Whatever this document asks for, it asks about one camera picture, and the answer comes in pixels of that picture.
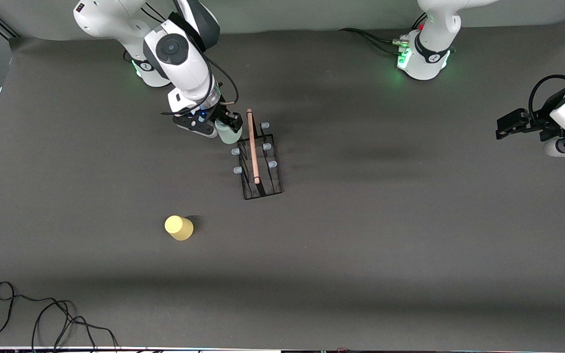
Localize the pale green plastic cup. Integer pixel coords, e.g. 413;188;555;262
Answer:
215;120;242;145

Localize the black wire cup holder rack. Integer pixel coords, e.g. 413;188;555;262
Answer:
231;109;283;201

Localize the yellow plastic cup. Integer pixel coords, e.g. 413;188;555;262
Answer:
164;215;194;241

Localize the dark grey table mat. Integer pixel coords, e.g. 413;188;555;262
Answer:
0;19;565;350

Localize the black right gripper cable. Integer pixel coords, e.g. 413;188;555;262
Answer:
160;49;239;116

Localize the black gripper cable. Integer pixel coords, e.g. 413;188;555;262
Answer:
529;75;565;129
160;49;239;116

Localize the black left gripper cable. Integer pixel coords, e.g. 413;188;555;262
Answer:
529;75;565;129

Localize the black right arm base cable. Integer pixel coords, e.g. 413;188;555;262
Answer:
143;2;165;25

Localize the black arm base cable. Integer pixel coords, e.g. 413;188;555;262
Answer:
339;27;408;55
143;2;165;25

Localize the black left arm base cable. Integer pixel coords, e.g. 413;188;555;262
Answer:
339;27;408;55

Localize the thin black loose cable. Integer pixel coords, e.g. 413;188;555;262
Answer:
31;300;119;353
0;281;75;348

